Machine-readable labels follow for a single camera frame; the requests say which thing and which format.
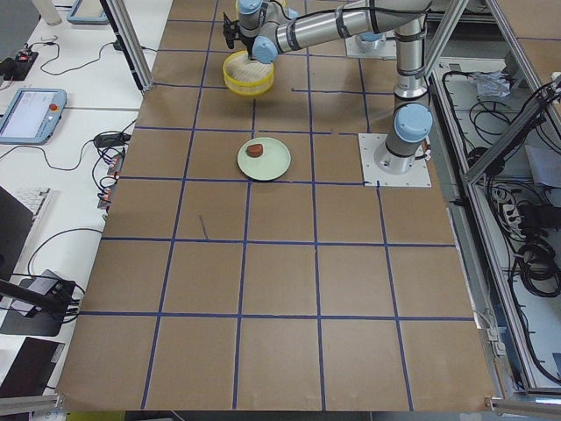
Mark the yellow steamer layer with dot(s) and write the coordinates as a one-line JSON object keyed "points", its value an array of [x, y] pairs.
{"points": [[252, 8], [246, 77]]}

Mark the brown steamed bun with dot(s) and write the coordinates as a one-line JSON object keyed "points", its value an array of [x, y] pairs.
{"points": [[255, 150]]}

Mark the black power adapter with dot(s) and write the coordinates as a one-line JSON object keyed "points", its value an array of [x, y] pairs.
{"points": [[104, 140]]}

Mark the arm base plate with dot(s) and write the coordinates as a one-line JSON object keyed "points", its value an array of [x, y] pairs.
{"points": [[382, 169], [380, 49]]}

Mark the aluminium frame post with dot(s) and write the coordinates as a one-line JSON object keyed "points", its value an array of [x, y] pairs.
{"points": [[121, 24]]}

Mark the light green plate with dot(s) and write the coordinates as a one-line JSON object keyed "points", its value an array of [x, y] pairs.
{"points": [[274, 162]]}

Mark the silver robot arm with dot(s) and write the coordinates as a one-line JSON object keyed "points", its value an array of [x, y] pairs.
{"points": [[268, 29]]}

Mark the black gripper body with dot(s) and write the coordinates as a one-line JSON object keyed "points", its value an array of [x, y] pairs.
{"points": [[252, 47]]}

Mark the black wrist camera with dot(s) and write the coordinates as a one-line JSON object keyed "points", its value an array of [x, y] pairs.
{"points": [[230, 31]]}

